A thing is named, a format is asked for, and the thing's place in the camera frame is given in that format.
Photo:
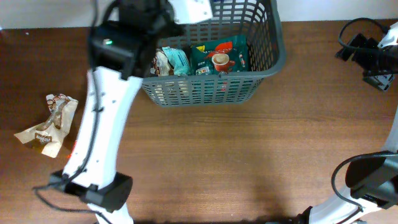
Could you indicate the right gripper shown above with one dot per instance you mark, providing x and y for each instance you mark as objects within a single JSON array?
[{"x": 359, "y": 40}]

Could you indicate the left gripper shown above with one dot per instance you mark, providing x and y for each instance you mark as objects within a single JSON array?
[{"x": 175, "y": 28}]

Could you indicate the beige snack bag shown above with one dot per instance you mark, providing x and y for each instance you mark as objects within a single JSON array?
[
  {"x": 163, "y": 66},
  {"x": 47, "y": 137}
]

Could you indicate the mint green snack packet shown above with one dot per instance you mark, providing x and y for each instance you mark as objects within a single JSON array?
[{"x": 178, "y": 60}]

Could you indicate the grey plastic shopping basket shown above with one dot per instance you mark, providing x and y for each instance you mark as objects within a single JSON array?
[{"x": 259, "y": 21}]

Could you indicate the green coffee sachet bag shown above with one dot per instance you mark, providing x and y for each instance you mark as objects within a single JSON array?
[{"x": 220, "y": 57}]

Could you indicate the orange spaghetti packet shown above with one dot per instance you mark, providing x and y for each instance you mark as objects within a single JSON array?
[{"x": 72, "y": 150}]

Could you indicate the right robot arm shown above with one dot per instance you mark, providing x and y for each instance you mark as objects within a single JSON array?
[{"x": 364, "y": 183}]

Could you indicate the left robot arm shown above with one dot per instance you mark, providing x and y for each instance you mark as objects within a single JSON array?
[{"x": 121, "y": 45}]

